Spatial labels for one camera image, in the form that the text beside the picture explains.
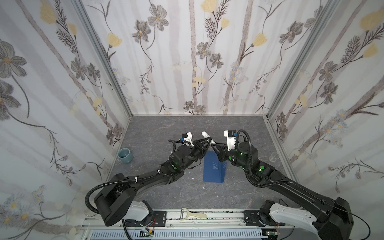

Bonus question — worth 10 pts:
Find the white glue stick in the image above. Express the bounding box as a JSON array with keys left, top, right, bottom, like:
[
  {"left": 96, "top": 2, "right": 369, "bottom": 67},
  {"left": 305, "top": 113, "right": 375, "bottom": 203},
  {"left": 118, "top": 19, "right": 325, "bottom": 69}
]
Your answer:
[{"left": 202, "top": 131, "right": 216, "bottom": 144}]

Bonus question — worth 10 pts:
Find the dark blue envelope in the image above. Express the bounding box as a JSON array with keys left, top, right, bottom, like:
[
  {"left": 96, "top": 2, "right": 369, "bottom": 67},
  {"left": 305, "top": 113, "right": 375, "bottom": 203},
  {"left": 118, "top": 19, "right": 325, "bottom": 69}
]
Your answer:
[{"left": 203, "top": 151, "right": 227, "bottom": 183}]

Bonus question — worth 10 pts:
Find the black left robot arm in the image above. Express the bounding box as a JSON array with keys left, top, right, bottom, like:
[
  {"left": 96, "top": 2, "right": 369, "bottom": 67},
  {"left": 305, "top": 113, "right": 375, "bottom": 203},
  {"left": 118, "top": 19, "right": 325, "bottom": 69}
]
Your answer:
[{"left": 85, "top": 137, "right": 212, "bottom": 227}]

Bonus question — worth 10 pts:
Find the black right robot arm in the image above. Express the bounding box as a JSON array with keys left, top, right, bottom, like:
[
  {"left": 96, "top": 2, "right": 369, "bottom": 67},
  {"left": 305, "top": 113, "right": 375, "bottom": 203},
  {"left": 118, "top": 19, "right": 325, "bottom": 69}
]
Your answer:
[{"left": 211, "top": 141, "right": 354, "bottom": 240}]

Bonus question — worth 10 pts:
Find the clear glass cup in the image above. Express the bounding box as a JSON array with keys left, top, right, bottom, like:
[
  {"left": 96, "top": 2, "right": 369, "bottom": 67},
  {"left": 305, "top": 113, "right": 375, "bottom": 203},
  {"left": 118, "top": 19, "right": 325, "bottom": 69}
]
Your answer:
[{"left": 269, "top": 152, "right": 280, "bottom": 162}]

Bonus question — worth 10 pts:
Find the teal ceramic cup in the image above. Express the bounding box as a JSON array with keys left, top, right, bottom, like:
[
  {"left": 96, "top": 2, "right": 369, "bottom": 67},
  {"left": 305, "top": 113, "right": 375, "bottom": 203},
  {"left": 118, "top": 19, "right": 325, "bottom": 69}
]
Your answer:
[{"left": 118, "top": 148, "right": 134, "bottom": 164}]

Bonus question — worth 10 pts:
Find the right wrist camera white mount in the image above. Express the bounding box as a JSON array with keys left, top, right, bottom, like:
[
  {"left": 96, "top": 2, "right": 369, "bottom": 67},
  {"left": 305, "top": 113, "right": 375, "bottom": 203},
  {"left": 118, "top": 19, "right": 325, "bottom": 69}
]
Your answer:
[{"left": 224, "top": 130, "right": 237, "bottom": 151}]

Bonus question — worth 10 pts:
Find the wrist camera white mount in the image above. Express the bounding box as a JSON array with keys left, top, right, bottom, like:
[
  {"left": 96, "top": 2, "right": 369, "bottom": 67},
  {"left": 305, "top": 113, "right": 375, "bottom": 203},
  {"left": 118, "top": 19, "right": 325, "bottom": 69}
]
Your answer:
[
  {"left": 224, "top": 130, "right": 237, "bottom": 151},
  {"left": 180, "top": 132, "right": 194, "bottom": 147}
]

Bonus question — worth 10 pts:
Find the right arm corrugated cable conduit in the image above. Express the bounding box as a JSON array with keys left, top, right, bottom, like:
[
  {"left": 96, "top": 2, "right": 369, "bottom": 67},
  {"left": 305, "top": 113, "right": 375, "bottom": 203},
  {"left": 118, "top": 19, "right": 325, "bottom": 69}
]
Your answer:
[{"left": 235, "top": 129, "right": 293, "bottom": 188}]

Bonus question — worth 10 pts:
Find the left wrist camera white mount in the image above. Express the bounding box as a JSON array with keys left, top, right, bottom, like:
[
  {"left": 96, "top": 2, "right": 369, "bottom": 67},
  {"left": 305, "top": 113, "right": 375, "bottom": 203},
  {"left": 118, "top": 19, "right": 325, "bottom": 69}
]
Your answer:
[{"left": 180, "top": 132, "right": 194, "bottom": 147}]

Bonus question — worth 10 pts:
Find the cream handled peeler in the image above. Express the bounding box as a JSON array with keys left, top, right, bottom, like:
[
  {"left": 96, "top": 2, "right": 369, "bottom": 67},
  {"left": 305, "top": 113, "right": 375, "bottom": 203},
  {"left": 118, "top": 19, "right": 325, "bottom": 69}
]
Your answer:
[{"left": 180, "top": 208, "right": 208, "bottom": 221}]

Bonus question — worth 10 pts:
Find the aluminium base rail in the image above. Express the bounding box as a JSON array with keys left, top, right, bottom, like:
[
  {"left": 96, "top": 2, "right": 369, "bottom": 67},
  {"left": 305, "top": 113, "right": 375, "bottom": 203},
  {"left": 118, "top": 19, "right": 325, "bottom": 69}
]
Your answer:
[{"left": 82, "top": 209, "right": 319, "bottom": 240}]

